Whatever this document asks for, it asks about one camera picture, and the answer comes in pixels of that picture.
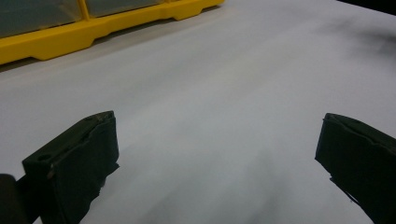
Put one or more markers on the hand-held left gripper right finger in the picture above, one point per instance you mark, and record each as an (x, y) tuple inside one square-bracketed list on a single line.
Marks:
[(364, 161)]

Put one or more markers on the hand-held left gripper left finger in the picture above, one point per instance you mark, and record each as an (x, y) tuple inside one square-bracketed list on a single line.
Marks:
[(77, 161)]

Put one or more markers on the yellow drawer organizer cabinet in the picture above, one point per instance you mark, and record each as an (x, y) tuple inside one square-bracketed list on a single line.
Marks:
[(62, 40)]

